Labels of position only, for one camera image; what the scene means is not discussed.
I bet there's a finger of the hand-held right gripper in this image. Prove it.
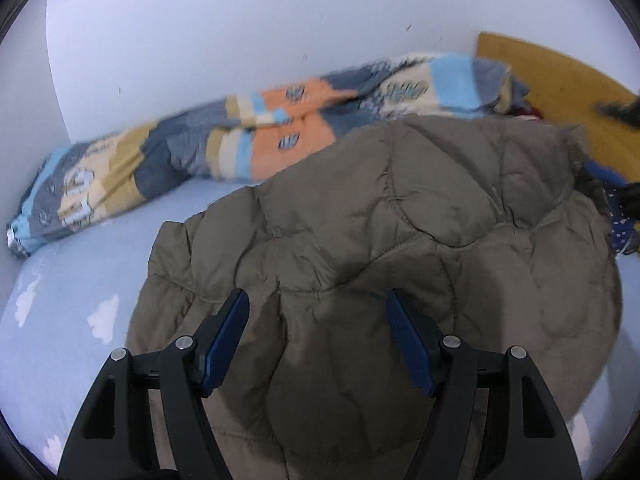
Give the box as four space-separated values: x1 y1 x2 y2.
581 159 640 211
590 94 640 128

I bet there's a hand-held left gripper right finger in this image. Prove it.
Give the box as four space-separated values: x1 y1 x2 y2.
386 288 583 480

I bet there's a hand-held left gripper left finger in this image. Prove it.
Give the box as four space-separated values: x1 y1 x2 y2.
57 288 250 480

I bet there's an olive hooded puffer jacket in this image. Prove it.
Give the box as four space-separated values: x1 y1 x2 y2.
126 114 623 480

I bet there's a wooden headboard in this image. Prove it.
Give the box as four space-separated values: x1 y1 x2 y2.
475 31 640 183

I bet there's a blue cloud print bed sheet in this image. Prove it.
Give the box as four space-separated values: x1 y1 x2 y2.
0 177 631 478

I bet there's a striped cartoon print quilt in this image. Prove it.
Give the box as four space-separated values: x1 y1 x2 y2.
6 51 531 260

